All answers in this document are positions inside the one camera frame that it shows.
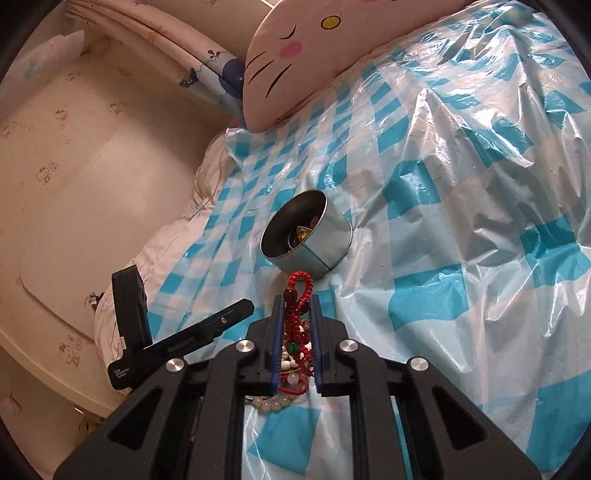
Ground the pink cat face pillow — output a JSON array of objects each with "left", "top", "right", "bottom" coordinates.
[{"left": 241, "top": 0, "right": 467, "bottom": 132}]

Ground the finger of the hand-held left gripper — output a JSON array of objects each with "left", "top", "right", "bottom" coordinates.
[{"left": 140, "top": 298, "right": 254, "bottom": 372}]

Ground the pale pink bead bracelet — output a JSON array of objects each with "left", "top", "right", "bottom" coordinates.
[{"left": 245, "top": 390, "right": 301, "bottom": 411}]

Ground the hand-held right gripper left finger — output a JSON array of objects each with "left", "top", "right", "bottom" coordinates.
[{"left": 53, "top": 294, "right": 284, "bottom": 480}]

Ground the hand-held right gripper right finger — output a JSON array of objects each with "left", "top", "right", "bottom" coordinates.
[{"left": 310, "top": 294, "right": 541, "bottom": 480}]

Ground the blue checkered plastic sheet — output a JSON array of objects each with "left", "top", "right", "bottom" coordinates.
[{"left": 152, "top": 0, "right": 591, "bottom": 480}]

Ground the brown bead bracelet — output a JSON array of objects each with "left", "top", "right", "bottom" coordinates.
[{"left": 284, "top": 288, "right": 311, "bottom": 324}]

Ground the red beaded necklace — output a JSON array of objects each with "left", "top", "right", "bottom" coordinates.
[{"left": 283, "top": 271, "right": 320, "bottom": 398}]

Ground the cream cat-print bed frame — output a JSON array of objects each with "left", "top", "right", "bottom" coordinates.
[{"left": 0, "top": 28, "right": 232, "bottom": 416}]

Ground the round metal tin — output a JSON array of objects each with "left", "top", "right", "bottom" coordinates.
[{"left": 260, "top": 189, "right": 354, "bottom": 280}]

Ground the multicolour bead bracelet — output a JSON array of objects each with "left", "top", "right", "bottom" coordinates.
[{"left": 279, "top": 323, "right": 315, "bottom": 388}]

